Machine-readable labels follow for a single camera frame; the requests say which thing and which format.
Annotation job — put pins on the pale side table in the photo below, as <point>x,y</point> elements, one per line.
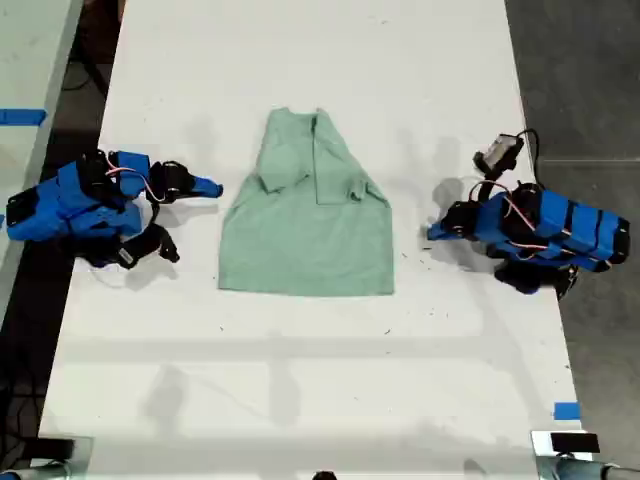
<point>25,65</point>

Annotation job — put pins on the small black round object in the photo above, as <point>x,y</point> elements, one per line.
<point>325,475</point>

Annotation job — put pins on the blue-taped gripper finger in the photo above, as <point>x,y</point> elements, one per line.
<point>445,224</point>
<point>446,235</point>
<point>202,182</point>
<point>202,192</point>

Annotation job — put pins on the long blue tape strip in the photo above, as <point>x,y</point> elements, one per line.
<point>22,116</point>

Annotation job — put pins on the short blue tape strip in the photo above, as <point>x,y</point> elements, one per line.
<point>567,411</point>

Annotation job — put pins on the silver and black camera box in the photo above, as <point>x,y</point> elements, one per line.
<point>500,150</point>

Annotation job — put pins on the pale green T-shirt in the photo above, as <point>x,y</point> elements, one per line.
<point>305,235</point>

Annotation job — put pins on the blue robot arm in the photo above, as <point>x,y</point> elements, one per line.
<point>75,205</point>
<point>570,225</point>

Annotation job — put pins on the black camera box with label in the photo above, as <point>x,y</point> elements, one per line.
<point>142,247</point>

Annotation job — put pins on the small black box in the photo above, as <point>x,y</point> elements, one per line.
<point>50,448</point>
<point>575,443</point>

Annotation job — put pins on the black camera stalk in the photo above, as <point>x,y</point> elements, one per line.
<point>492,182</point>

